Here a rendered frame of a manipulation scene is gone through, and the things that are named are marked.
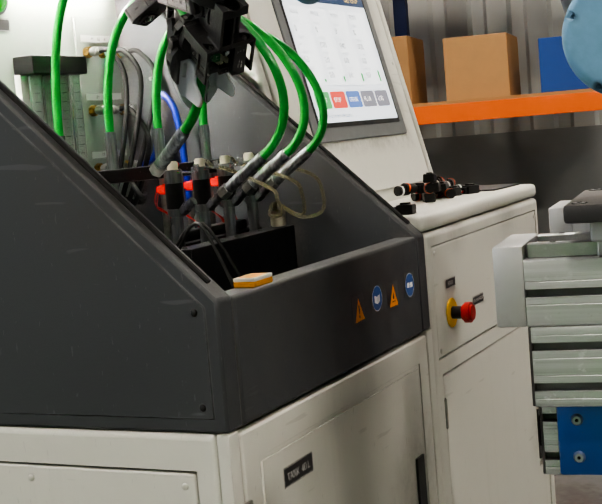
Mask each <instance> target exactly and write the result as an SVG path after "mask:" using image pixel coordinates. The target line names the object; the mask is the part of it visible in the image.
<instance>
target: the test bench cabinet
mask: <svg viewBox="0 0 602 504"><path fill-rule="evenodd" d="M417 335H424V336H425V337H426V349H427V362H428V375H429V389H430V402H431V415H432V429H433V442H434V455H435V469H436V482H437V495H438V504H445V503H444V489H443V476H442V462H441V449H440V436H439V422H438V409H437V395H436V382H435V369H434V355H433V342H432V330H431V329H426V330H424V331H422V332H421V333H419V334H417ZM417 335H415V336H417ZM415 336H414V337H415ZM414 337H412V338H414ZM412 338H410V339H412ZM410 339H408V340H410ZM408 340H406V341H408ZM406 341H404V342H406ZM404 342H402V343H404ZM402 343H400V344H402ZM400 344H398V345H400ZM398 345H396V346H398ZM396 346H394V347H392V348H391V349H393V348H395V347H396ZM391 349H389V350H391ZM389 350H387V351H389ZM387 351H385V352H387ZM385 352H383V353H385ZM383 353H381V354H383ZM381 354H379V355H381ZM379 355H377V356H379ZM377 356H375V357H377ZM375 357H373V358H371V359H370V360H372V359H374V358H375ZM370 360H368V361H370ZM368 361H366V362H368ZM366 362H364V363H366ZM364 363H362V364H364ZM362 364H360V365H362ZM360 365H358V366H360ZM358 366H356V367H358ZM356 367H354V368H352V369H350V370H349V371H351V370H353V369H355V368H356ZM349 371H347V372H349ZM347 372H345V373H347ZM345 373H343V374H345ZM343 374H341V375H343ZM341 375H339V376H341ZM339 376H337V377H339ZM337 377H335V378H337ZM335 378H333V379H331V380H329V381H327V382H326V383H328V382H330V381H332V380H334V379H335ZM326 383H324V384H326ZM324 384H322V385H324ZM322 385H320V386H322ZM320 386H318V387H320ZM318 387H316V388H318ZM316 388H314V389H312V390H310V391H308V392H306V393H305V394H307V393H309V392H311V391H313V390H315V389H316ZM305 394H303V395H305ZM303 395H301V396H303ZM301 396H299V397H301ZM299 397H297V398H299ZM297 398H295V399H297ZM295 399H293V400H291V401H289V402H287V403H285V404H283V405H282V406H284V405H286V404H288V403H290V402H292V401H294V400H295ZM282 406H280V407H282ZM280 407H278V408H280ZM278 408H276V409H278ZM276 409H274V410H272V411H270V412H268V413H266V414H264V415H262V416H261V417H263V416H265V415H267V414H269V413H271V412H273V411H275V410H276ZM261 417H259V418H261ZM259 418H257V419H259ZM257 419H255V420H257ZM255 420H253V421H251V422H249V423H247V424H245V425H242V426H241V427H239V428H237V429H235V430H233V431H231V432H229V433H207V432H180V431H153V430H126V429H98V428H71V427H44V426H17V425H0V504H245V503H244V492H243V481H242V470H241V459H240V448H239V437H238V431H236V430H238V429H240V428H242V427H244V426H246V425H248V424H250V423H252V422H254V421H255Z"/></svg>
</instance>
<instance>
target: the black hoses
mask: <svg viewBox="0 0 602 504"><path fill-rule="evenodd" d="M107 48H108V47H101V48H99V53H103V52H107ZM120 52H121V53H123V54H124V55H125V56H126V57H127V58H128V59H129V60H130V61H131V62H132V64H133V65H134V67H135V69H136V72H137V76H138V85H139V87H138V104H137V112H136V111H135V110H134V109H133V108H132V107H130V106H129V85H128V77H127V73H126V69H125V67H124V65H123V63H122V61H121V59H120V58H119V57H118V55H117V54H116V55H115V61H116V63H117V65H118V66H119V69H120V71H121V75H122V79H123V89H124V105H123V106H120V107H119V110H120V111H124V114H123V129H122V139H121V148H120V155H119V168H118V169H122V168H124V167H123V164H124V157H125V150H126V142H127V132H128V119H129V112H130V113H131V114H132V115H133V117H134V118H135V119H136V120H135V127H134V133H133V139H132V145H131V151H130V156H129V161H128V166H127V168H132V167H133V162H134V157H135V152H136V146H137V141H138V135H139V128H140V126H141V127H142V129H143V131H144V138H143V142H142V146H141V151H140V155H139V159H138V163H137V167H142V163H143V159H144V155H145V159H144V164H143V166H148V165H149V160H150V155H151V148H152V140H151V135H150V129H151V125H152V120H153V113H152V99H151V105H150V110H149V115H148V120H147V124H145V123H144V121H143V120H142V118H141V114H142V106H143V92H144V83H143V75H142V70H141V68H140V66H139V64H138V62H137V60H136V59H135V58H134V57H133V55H132V53H136V54H138V55H139V56H140V57H141V58H143V59H144V60H145V61H146V63H147V64H148V65H149V67H150V69H151V71H152V75H153V72H154V64H153V62H152V61H151V59H150V58H149V57H148V56H147V55H146V54H145V53H143V52H142V51H141V50H140V49H138V48H131V49H129V50H128V51H127V50H126V49H125V48H122V47H118V48H117V49H116V53H120ZM145 151H146V154H145ZM137 182H138V181H134V182H124V184H123V188H122V191H121V194H122V195H123V196H124V197H125V196H126V192H127V189H128V185H129V184H130V186H131V188H130V191H129V195H128V197H125V198H126V199H127V200H128V201H129V202H131V203H132V204H133V205H134V206H136V205H142V204H144V203H145V202H146V201H147V198H148V192H147V191H144V192H143V194H142V190H143V187H144V183H145V180H143V181H140V182H139V186H138V187H137ZM134 192H135V193H136V196H135V198H134V199H132V198H133V195H134ZM140 199H141V200H140Z"/></svg>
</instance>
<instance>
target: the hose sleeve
mask: <svg viewBox="0 0 602 504"><path fill-rule="evenodd" d="M181 126H182V125H181ZM181 126H179V128H178V129H177V130H176V132H175V134H173V136H172V138H171V139H170V141H169V142H168V144H167V145H166V147H165V148H164V149H163V151H162V152H161V154H160V155H159V156H158V158H157V160H156V161H155V164H156V166H157V167H158V168H159V169H162V170H164V169H166V168H167V166H168V165H169V164H170V163H171V161H172V160H173V158H174V157H175V155H176V154H177V152H178V151H179V149H180V148H181V147H182V145H183V144H184V143H185V141H186V140H187V139H188V137H189V135H190V134H191V131H190V133H189V134H185V133H183V132H182V131H181Z"/></svg>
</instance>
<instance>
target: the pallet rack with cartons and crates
mask: <svg viewBox="0 0 602 504"><path fill-rule="evenodd" d="M392 2H393V15H394V29H395V37H391V38H392V42H393V45H394V48H395V51H396V55H397V58H398V61H399V64H400V67H401V71H402V74H403V77H404V80H405V84H406V87H407V90H408V93H409V96H410V100H411V103H412V106H413V109H414V113H415V116H416V119H417V122H418V125H426V124H438V123H450V122H462V121H474V120H486V119H498V118H510V117H523V116H535V115H547V114H559V113H571V112H583V111H595V110H602V94H601V93H599V92H596V91H595V90H593V89H591V88H590V87H588V86H587V85H585V84H584V83H583V82H582V81H581V80H580V79H579V78H578V77H577V76H576V75H575V73H574V72H573V71H572V69H571V67H570V66H569V64H568V62H567V59H566V57H565V54H564V50H563V45H562V36H557V37H546V38H538V49H539V65H540V80H541V93H532V94H521V87H520V72H519V57H518V42H517V37H516V36H513V35H511V34H508V33H506V32H503V33H494V34H484V35H474V36H464V37H454V38H445V39H443V54H444V68H445V82H446V96H447V101H442V102H430V103H428V101H427V87H426V73H425V60H424V46H423V40H421V39H417V38H414V37H410V30H409V17H408V4H407V0H392Z"/></svg>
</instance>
